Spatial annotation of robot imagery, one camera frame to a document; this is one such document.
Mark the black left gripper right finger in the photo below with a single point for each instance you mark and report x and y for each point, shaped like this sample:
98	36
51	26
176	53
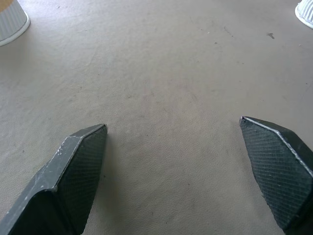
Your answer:
281	171

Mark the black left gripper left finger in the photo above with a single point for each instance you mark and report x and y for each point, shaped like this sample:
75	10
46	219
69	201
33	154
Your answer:
61	188

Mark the white ribbed paper cup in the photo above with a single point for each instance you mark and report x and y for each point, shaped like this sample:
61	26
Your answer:
11	22
305	11

